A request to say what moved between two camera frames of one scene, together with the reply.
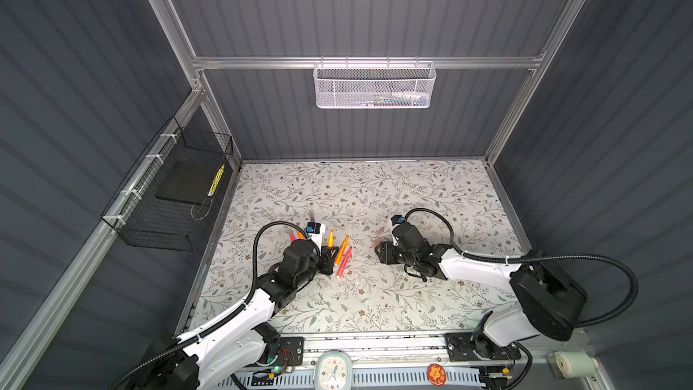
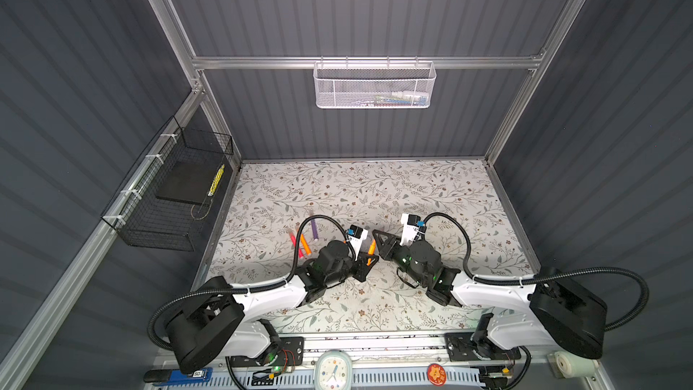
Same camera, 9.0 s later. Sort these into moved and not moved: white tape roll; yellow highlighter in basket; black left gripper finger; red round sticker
Moved: black left gripper finger
Not moved: white tape roll; yellow highlighter in basket; red round sticker
